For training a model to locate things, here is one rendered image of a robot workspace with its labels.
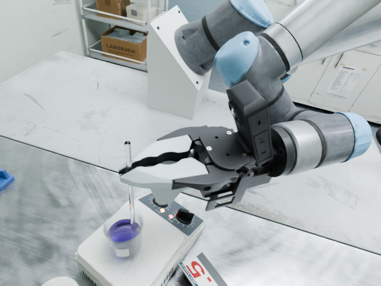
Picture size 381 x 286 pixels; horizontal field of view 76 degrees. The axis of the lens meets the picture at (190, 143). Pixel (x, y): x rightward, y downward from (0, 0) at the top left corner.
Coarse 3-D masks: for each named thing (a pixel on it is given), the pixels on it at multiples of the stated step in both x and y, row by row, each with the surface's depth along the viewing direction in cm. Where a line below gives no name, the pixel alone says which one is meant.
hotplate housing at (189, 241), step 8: (200, 232) 47; (184, 240) 41; (192, 240) 43; (184, 248) 40; (176, 256) 39; (184, 256) 44; (80, 264) 37; (168, 264) 38; (176, 264) 41; (88, 272) 36; (168, 272) 38; (96, 280) 36; (104, 280) 35; (160, 280) 36
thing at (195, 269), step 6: (186, 264) 42; (192, 264) 43; (198, 264) 44; (192, 270) 41; (198, 270) 42; (204, 270) 44; (192, 276) 40; (198, 276) 41; (204, 276) 42; (198, 282) 40; (204, 282) 41; (210, 282) 42
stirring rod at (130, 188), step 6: (126, 144) 23; (126, 150) 24; (126, 156) 24; (126, 162) 25; (126, 168) 26; (132, 186) 28; (132, 192) 29; (132, 198) 29; (132, 204) 30; (132, 210) 31; (132, 216) 32; (132, 222) 33; (132, 228) 34
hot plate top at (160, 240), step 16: (144, 208) 42; (144, 224) 40; (160, 224) 40; (96, 240) 37; (144, 240) 38; (160, 240) 38; (176, 240) 39; (80, 256) 35; (96, 256) 35; (144, 256) 36; (160, 256) 37; (96, 272) 34; (112, 272) 34; (128, 272) 34; (144, 272) 35; (160, 272) 35
